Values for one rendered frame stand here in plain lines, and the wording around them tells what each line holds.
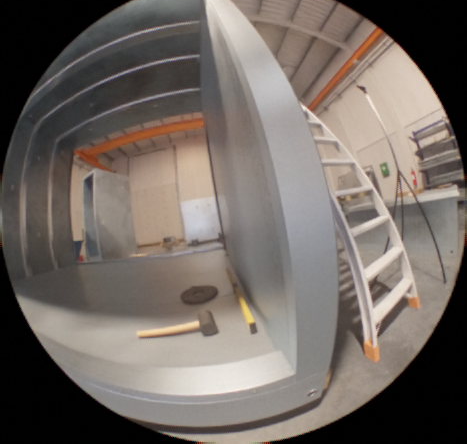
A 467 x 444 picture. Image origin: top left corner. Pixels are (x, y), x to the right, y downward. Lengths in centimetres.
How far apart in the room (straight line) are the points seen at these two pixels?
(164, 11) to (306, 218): 239
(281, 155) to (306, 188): 7
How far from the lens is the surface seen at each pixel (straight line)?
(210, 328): 65
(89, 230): 616
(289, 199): 26
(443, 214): 213
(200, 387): 46
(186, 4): 237
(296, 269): 27
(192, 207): 786
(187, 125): 1015
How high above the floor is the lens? 79
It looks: 4 degrees up
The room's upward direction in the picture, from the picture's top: 10 degrees counter-clockwise
